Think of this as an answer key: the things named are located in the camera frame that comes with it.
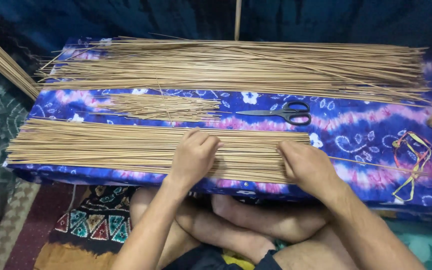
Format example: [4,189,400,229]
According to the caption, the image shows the person's left hand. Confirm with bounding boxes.
[165,127,225,190]

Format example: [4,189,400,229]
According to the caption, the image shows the person's right hand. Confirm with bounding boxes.
[275,139,346,200]

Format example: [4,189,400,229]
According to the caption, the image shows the pile of medium cut sticks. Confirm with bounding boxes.
[6,118,311,184]

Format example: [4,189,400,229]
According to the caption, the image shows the black scissors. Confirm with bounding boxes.
[235,101,312,126]

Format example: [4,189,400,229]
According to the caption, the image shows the person's right leg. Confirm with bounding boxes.
[211,194,360,270]

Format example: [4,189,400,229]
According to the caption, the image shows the person's leg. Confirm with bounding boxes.
[130,187,277,269]
[211,194,360,270]

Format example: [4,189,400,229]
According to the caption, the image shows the blue purple tie-dye cloth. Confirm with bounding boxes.
[3,37,432,217]

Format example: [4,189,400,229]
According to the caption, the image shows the pile of short stick offcuts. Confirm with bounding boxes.
[88,93,232,124]

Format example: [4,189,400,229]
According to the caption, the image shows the single thin loose stick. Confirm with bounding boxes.
[328,156,428,176]

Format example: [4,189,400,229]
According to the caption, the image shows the person's left leg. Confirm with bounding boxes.
[130,187,277,269]

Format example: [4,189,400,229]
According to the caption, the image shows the person's black shorts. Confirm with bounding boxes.
[163,244,283,270]

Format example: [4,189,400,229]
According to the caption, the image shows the pile of long thin sticks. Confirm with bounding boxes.
[36,36,432,107]

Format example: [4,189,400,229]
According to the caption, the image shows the tangle of coloured rubber bands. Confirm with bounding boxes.
[391,131,432,203]

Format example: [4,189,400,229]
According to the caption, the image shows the black batik triangle-pattern cloth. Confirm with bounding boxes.
[34,185,139,270]

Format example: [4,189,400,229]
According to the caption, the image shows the teal floral cloth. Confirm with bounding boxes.
[383,217,432,270]

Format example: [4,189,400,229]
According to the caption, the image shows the single upright wooden stick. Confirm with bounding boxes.
[234,0,242,41]

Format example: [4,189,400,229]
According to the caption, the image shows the dark blue backdrop cloth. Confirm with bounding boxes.
[0,0,432,62]

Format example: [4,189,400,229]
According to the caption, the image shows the maroon beige woven mat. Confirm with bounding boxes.
[0,179,79,270]

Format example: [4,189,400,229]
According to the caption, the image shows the loose leaning stick bundle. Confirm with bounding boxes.
[0,22,40,100]

